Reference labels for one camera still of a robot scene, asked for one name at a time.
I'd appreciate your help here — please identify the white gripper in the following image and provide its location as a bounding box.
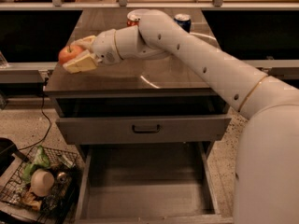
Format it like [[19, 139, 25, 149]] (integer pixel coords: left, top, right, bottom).
[[63, 29, 121, 74]]

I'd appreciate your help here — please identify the red orange apple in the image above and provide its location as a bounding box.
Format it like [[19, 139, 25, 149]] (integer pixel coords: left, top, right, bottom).
[[58, 45, 84, 65]]

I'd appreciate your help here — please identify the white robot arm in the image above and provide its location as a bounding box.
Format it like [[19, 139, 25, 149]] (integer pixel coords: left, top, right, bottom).
[[63, 10, 299, 224]]

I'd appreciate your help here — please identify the grey top drawer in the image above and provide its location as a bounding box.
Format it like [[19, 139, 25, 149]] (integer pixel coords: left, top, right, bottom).
[[57, 115, 231, 145]]

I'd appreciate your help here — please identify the grey drawer cabinet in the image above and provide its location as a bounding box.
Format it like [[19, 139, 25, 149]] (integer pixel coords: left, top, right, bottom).
[[43, 7, 241, 224]]

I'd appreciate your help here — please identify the open grey middle drawer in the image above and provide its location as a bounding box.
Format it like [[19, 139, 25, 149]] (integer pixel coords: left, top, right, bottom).
[[75, 143, 233, 224]]

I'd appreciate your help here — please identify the red cola can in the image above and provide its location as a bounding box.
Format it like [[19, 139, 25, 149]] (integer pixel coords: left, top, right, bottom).
[[127, 14, 140, 27]]

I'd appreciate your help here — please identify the white bowl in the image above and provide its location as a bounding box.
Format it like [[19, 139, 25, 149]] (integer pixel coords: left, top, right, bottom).
[[127, 9, 148, 18]]

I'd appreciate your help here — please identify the blue soda can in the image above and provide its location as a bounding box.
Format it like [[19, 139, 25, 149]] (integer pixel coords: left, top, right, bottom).
[[174, 13, 192, 32]]

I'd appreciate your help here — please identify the green bag in basket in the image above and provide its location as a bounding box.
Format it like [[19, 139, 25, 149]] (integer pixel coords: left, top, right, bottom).
[[21, 146, 50, 184]]

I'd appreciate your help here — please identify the black object at left edge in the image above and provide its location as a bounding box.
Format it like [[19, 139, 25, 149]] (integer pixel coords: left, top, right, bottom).
[[0, 137, 17, 176]]

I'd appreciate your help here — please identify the beige cup in basket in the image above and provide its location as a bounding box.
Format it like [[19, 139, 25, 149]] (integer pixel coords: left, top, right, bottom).
[[31, 169, 55, 197]]

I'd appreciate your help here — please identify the black power cable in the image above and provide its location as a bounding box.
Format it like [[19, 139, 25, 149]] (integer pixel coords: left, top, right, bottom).
[[17, 77, 53, 152]]

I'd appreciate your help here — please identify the black drawer handle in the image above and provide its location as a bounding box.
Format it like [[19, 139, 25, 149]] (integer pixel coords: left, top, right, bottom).
[[132, 125, 161, 133]]

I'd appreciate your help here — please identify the black wire basket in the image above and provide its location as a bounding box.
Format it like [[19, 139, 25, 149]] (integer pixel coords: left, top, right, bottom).
[[0, 146, 79, 224]]

